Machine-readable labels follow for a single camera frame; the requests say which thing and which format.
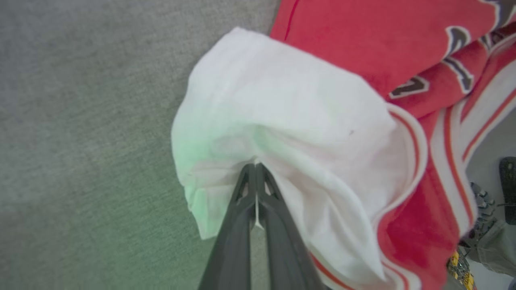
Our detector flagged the yellow and black striped object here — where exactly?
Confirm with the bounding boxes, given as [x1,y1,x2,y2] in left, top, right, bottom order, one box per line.
[447,251,475,290]

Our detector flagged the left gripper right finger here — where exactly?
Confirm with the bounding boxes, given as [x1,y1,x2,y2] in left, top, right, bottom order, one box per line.
[256,163,328,290]

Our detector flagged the camouflage patterned cloth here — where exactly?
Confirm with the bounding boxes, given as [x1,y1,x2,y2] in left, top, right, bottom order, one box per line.
[460,182,497,247]

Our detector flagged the olive grey cloth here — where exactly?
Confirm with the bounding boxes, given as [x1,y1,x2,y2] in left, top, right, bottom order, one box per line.
[468,220,516,278]

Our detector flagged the red and white jersey garment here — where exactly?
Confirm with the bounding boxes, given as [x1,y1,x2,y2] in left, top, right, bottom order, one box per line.
[171,0,516,290]

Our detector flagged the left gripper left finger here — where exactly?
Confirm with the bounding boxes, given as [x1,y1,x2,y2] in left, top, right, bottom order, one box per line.
[198,163,257,290]

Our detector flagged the black perforated object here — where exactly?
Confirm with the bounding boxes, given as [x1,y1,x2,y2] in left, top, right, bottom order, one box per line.
[499,157,516,225]

